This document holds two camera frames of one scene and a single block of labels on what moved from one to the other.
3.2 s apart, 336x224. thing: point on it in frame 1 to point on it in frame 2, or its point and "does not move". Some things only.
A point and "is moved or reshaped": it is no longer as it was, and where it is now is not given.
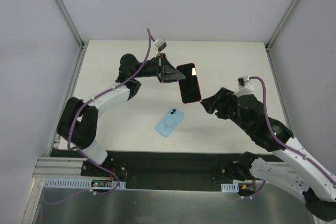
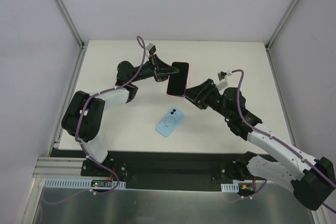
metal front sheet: [274, 203] does not move
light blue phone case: [169, 123] does not move
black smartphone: [189, 87] is moved or reshaped
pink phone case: [189, 87] is moved or reshaped
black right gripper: [220, 102] to [203, 95]
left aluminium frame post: [63, 11] does not move
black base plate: [163, 169] does not move
